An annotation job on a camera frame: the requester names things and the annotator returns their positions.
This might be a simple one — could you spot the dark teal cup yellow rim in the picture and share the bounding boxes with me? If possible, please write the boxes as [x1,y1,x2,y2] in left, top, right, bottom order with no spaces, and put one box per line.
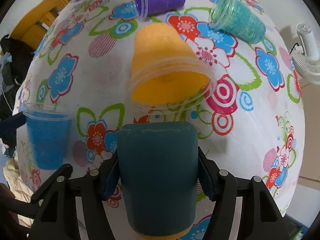
[117,121,198,239]

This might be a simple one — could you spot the blue plastic cup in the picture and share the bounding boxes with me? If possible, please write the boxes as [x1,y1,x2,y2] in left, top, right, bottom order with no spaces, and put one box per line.
[23,102,71,170]

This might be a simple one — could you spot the orange yellow plastic cup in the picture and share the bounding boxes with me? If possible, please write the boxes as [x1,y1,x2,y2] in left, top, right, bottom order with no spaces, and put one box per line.
[127,23,216,111]

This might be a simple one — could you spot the teal glitter plastic cup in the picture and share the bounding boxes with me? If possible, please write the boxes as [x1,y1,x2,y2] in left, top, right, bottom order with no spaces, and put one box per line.
[208,0,266,44]

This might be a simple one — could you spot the white floor fan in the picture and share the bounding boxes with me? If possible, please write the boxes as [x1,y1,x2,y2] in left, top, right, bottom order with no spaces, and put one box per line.
[292,23,319,85]

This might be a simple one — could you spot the floral tablecloth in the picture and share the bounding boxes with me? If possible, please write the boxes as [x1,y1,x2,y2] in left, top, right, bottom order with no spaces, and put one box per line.
[14,0,305,215]

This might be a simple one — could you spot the dark clothes pile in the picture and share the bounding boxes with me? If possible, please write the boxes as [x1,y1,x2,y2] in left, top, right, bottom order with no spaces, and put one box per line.
[0,34,35,156]

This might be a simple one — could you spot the orange wooden chair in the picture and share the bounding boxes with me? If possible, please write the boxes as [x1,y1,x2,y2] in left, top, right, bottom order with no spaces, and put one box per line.
[10,0,71,49]

